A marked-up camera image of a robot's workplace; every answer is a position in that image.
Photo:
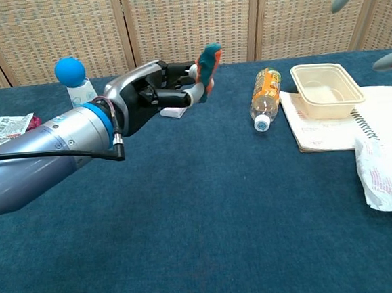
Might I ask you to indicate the beige plastic food container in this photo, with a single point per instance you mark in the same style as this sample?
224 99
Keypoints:
327 92

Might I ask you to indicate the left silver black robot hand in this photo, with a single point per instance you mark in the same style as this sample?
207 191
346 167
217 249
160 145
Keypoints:
137 90

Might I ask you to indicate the blue ball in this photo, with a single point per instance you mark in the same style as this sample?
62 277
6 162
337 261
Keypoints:
70 72

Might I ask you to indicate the pink white tissue pack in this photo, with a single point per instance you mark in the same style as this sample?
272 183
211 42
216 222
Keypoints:
173 112

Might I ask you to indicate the blue table cloth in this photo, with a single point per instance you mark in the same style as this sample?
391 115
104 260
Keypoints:
202 220

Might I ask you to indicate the clear bottle with orange label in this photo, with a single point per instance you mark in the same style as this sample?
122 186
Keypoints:
266 93

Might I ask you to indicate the white spiral notebook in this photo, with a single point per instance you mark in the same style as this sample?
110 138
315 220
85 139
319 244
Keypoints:
320 133

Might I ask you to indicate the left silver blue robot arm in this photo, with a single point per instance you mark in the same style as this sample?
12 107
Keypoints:
40 155

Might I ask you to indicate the woven bamboo folding screen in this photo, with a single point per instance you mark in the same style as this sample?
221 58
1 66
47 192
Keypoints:
186 21

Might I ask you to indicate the white plastic cup bottle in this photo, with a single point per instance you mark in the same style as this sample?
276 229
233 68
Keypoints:
81 94

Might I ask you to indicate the white pink crumpled bag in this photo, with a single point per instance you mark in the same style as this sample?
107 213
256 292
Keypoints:
385 175

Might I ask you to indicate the white red spout pouch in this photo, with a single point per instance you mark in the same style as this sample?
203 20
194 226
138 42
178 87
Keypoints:
9 129

